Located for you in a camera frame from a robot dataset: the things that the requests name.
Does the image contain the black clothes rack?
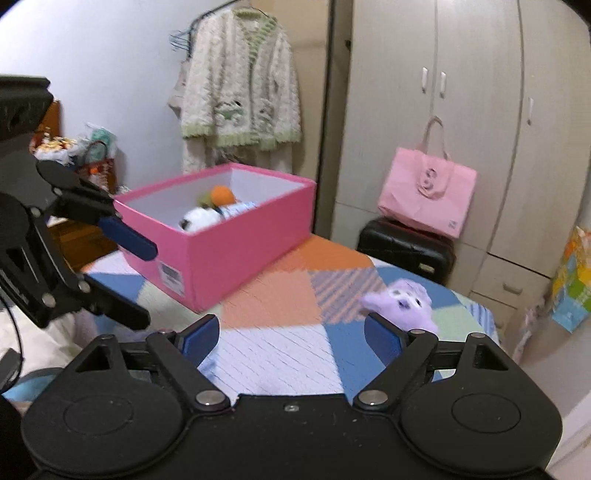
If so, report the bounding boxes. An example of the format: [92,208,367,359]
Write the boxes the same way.
[188,0,252,29]

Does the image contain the pink tote bag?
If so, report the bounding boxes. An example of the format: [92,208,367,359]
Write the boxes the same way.
[378,115,478,239]

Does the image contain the white plush toy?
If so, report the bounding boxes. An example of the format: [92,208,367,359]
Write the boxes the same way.
[179,207,222,232]

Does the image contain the colourful paper bag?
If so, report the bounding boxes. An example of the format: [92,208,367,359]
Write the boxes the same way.
[549,225,591,334]

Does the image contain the bunch of blue wire hangers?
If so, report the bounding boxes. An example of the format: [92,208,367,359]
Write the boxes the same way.
[168,25,195,57]

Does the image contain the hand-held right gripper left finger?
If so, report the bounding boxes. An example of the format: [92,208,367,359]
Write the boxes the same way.
[71,314,232,411]

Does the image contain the white and blue tissue pack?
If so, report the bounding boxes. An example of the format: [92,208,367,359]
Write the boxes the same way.
[219,200,258,220]

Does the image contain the pink cardboard box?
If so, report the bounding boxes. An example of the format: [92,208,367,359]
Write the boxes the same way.
[113,162,318,313]

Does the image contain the cluttered bags on dresser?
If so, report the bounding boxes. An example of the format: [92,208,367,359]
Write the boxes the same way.
[76,141,116,195]

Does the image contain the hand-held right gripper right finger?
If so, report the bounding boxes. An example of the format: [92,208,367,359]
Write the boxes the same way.
[352,311,511,411]

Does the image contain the black suitcase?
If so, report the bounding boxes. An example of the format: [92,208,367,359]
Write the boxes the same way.
[358,218,455,287]

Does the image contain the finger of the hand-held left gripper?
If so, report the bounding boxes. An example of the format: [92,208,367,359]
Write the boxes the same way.
[37,159,158,260]
[76,274,151,330]

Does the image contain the patchwork table cover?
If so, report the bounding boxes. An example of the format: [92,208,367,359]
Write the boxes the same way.
[9,233,502,402]

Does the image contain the green and white plastic pack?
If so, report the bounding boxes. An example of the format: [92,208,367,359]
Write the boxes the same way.
[83,122,118,160]

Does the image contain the beige wooden door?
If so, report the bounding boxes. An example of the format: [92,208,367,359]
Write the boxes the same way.
[291,0,354,241]

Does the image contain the wooden nightstand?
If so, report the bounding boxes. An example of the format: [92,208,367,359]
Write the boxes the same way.
[46,217,118,273]

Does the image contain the cream fleece robe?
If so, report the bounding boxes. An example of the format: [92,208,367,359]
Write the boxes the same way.
[167,7,303,175]

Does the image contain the beige wardrobe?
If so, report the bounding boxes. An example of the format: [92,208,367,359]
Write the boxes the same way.
[332,0,591,333]

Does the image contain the purple plush toy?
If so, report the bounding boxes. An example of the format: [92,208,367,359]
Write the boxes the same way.
[360,278,439,335]

